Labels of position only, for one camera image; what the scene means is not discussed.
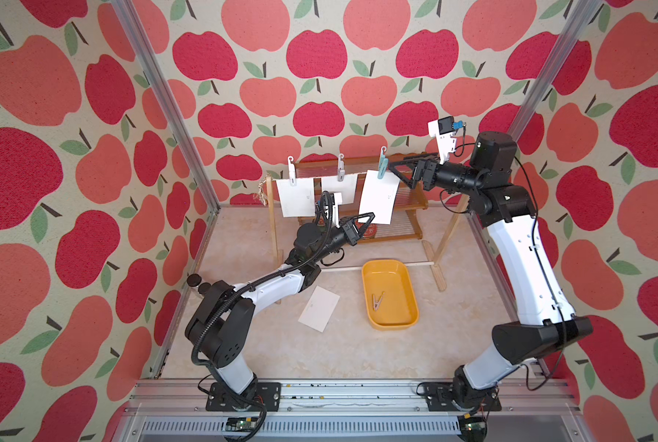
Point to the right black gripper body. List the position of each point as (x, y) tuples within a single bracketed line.
[(430, 168)]

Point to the grey clothespin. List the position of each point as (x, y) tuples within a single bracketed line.
[(340, 173)]

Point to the yellow plastic tray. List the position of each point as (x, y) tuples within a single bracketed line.
[(399, 309)]

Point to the pink clothespin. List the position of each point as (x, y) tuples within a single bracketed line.
[(376, 301)]

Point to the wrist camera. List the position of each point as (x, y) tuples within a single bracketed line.
[(329, 207), (445, 131)]

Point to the wooden shelf rack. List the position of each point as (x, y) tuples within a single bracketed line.
[(404, 224)]

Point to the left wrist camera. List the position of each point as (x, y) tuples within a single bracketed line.
[(329, 207)]

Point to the right aluminium frame post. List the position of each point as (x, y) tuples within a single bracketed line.
[(547, 66)]

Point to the white clothespin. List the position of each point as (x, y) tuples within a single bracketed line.
[(292, 171)]

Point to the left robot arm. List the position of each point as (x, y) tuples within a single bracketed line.
[(220, 326)]

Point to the red lid tin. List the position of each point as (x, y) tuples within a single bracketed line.
[(369, 231)]

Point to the teal clothespin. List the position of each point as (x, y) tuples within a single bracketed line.
[(383, 163)]

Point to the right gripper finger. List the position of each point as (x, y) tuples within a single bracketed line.
[(410, 161), (405, 174)]

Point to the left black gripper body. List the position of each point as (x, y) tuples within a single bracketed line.
[(348, 234)]

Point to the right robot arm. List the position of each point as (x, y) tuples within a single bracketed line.
[(547, 322)]

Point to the wooden string stand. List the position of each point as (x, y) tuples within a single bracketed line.
[(267, 196)]

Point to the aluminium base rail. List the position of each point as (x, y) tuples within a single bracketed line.
[(349, 410)]

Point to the left aluminium frame post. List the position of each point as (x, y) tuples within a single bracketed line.
[(135, 32)]

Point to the white postcard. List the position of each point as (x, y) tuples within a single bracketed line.
[(347, 188), (319, 309), (378, 196), (296, 197)]

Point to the aluminium frame post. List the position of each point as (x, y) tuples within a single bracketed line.
[(135, 32), (547, 66)]

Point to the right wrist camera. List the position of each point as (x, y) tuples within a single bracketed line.
[(445, 131)]

